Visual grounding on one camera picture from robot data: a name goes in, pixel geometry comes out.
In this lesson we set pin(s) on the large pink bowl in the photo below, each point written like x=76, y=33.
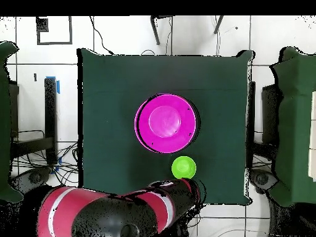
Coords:
x=165, y=123

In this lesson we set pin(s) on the green bowl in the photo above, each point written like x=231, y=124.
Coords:
x=184, y=166

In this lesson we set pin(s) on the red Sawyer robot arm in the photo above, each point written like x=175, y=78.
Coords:
x=111, y=212

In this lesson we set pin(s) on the dark green table cloth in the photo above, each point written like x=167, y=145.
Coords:
x=123, y=74

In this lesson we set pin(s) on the black metal leg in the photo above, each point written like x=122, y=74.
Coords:
x=155, y=29
x=218, y=24

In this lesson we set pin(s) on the black stand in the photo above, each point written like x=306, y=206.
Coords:
x=50, y=111
x=270, y=111

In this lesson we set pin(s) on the black office chair base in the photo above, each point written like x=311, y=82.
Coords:
x=261, y=179
x=34, y=177

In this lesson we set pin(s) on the green covered side table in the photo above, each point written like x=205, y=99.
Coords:
x=5, y=123
x=293, y=123

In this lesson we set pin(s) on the white boxes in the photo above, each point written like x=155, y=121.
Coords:
x=313, y=135

